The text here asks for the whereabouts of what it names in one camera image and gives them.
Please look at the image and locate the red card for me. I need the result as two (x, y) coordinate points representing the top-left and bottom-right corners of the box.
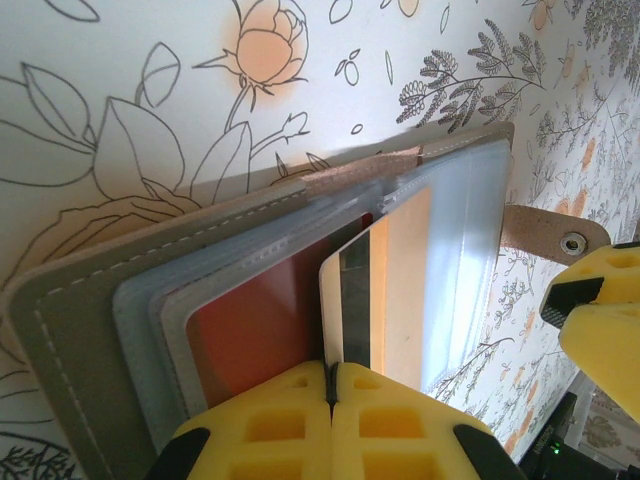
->
(182, 212), (374, 407)

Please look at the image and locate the beige striped card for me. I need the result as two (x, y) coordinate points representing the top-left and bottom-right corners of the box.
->
(318, 185), (434, 375)

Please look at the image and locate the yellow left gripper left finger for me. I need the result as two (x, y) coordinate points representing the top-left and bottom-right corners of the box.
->
(149, 360), (333, 480)

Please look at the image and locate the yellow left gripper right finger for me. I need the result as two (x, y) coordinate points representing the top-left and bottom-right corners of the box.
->
(329, 362), (526, 480)

